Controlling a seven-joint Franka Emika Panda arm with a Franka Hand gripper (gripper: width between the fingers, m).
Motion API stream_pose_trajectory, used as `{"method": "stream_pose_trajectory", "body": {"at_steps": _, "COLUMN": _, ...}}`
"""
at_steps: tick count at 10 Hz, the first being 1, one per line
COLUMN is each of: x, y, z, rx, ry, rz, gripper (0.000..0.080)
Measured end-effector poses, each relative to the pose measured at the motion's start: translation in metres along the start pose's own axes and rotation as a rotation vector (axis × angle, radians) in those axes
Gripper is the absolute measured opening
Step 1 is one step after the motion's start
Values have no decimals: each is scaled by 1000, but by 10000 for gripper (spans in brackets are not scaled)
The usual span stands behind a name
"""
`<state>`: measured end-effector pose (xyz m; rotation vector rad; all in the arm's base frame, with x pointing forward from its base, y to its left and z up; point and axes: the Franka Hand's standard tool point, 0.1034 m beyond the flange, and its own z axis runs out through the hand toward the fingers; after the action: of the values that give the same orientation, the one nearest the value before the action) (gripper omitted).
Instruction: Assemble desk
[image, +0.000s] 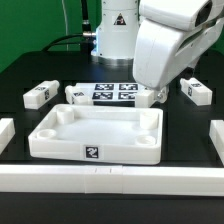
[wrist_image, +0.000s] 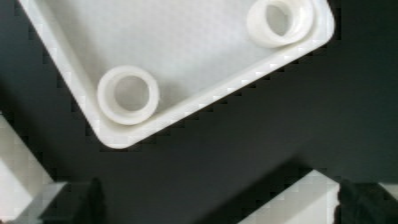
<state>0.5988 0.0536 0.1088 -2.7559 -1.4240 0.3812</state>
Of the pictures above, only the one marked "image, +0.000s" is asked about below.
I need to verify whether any white desk top tray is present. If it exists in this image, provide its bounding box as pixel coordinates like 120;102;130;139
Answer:
28;104;163;165

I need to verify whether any white right obstacle block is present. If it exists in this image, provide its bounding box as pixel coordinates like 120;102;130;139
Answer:
209;120;224;165

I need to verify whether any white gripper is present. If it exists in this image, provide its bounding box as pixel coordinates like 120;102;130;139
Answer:
133;17;224;102

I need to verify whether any white front obstacle bar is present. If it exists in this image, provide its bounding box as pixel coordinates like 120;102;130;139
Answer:
0;165;224;196

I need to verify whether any white left obstacle block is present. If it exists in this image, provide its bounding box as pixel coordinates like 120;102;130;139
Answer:
0;118;15;154

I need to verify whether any white obstacle block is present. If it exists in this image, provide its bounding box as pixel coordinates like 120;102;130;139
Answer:
209;120;224;165
0;118;15;154

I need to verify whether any thin white cable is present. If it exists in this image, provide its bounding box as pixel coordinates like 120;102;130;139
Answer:
61;0;70;52

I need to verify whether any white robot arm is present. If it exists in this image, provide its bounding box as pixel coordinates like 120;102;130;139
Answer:
91;0;224;102

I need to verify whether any black cable with connector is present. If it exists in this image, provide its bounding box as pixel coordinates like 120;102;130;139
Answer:
41;0;98;53

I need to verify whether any white marker base plate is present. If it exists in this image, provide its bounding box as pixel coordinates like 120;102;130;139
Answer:
76;83;144;102

